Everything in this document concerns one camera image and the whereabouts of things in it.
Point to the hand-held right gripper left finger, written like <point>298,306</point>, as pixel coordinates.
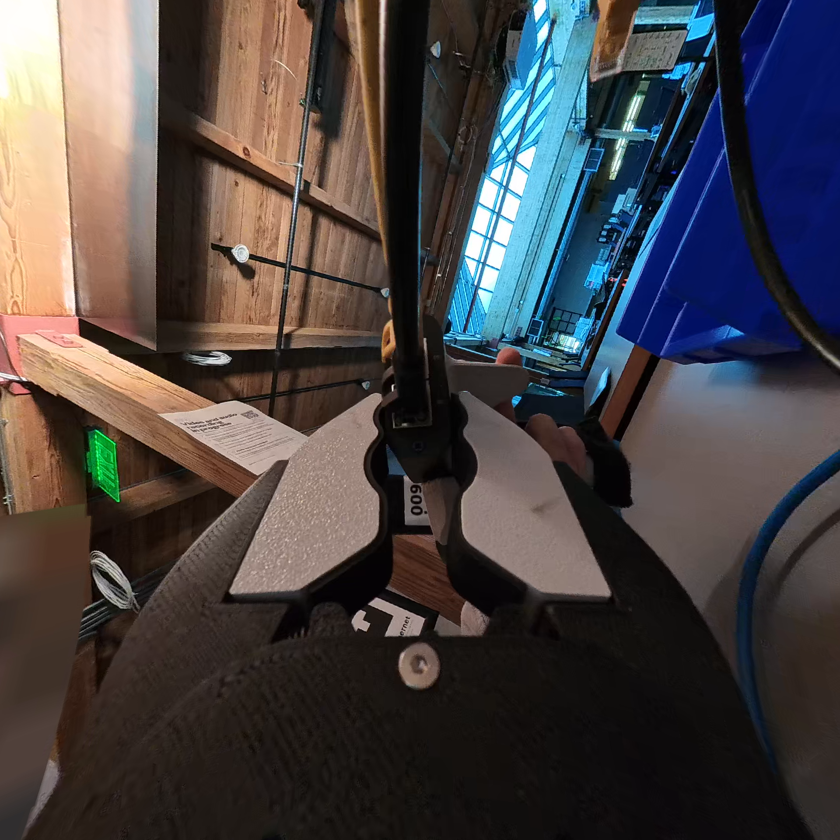
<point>308,512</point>

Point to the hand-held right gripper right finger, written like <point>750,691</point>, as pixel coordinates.
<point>525,512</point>

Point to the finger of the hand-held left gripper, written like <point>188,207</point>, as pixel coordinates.
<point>485,379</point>
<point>441,515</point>

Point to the grey desk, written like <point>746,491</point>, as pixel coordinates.
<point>689,492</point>

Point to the person's left hand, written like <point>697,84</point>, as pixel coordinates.
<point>558,441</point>

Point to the white paper notice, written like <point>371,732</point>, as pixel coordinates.
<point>243,436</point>

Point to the white printed label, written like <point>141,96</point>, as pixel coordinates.
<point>394,620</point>

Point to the large window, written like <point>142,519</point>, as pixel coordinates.
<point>505,197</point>

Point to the black tie rod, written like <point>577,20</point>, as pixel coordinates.
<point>308,270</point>

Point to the wooden beam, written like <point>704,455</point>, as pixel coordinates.
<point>131,400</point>

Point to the green exit sign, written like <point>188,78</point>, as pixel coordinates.
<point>102,466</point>

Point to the black threaded rod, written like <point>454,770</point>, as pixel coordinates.
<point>295,197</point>

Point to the blue plastic bin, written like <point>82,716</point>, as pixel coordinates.
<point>754,197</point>

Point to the white hanging sign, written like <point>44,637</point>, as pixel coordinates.
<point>649,51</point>

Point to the red metal bracket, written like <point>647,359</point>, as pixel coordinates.
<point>39,325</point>

